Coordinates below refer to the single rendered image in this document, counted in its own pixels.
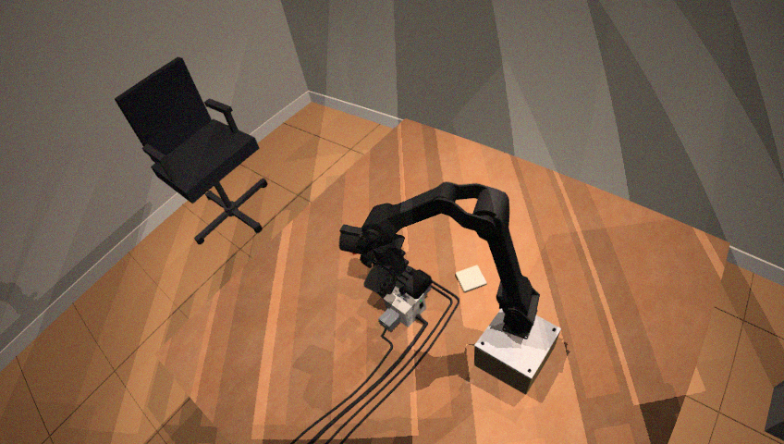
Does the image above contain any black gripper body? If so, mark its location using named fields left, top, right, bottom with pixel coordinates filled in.
left=360, top=249, right=433, bottom=300

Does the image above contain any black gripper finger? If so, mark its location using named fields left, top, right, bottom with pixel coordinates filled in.
left=393, top=269, right=415, bottom=288

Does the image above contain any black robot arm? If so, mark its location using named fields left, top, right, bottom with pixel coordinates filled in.
left=338, top=181, right=540, bottom=339

